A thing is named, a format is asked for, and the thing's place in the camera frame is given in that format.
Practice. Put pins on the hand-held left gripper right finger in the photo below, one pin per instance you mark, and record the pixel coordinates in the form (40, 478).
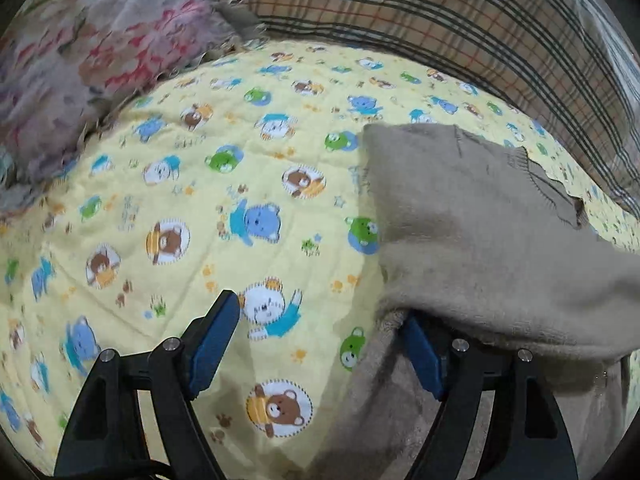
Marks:
(422, 355)

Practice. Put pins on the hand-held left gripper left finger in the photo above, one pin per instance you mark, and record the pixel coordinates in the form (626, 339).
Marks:
(211, 352)

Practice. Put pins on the beige knit sweater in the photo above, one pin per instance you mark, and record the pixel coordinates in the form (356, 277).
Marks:
(475, 240)

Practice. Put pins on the yellow bear print bedsheet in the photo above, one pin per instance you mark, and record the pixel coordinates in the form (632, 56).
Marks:
(225, 195)

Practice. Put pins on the floral ruffled pillow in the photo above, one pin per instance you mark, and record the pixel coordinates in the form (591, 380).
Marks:
(100, 55)

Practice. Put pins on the plaid beige pillow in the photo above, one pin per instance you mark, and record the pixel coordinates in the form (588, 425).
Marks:
(450, 20)

